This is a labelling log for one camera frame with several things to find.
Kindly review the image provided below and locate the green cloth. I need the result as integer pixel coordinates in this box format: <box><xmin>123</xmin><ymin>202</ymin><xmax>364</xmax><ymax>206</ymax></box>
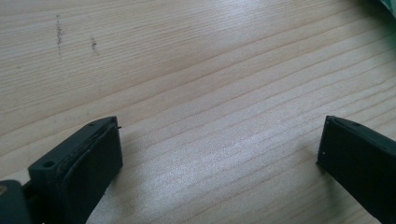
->
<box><xmin>377</xmin><ymin>0</ymin><xmax>396</xmax><ymax>19</ymax></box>

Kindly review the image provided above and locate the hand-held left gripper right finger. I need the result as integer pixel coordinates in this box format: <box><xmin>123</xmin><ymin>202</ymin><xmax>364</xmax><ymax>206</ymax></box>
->
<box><xmin>316</xmin><ymin>115</ymin><xmax>396</xmax><ymax>224</ymax></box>

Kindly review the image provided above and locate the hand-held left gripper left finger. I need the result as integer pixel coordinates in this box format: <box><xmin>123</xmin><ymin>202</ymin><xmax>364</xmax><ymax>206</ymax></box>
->
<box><xmin>27</xmin><ymin>116</ymin><xmax>123</xmax><ymax>224</ymax></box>

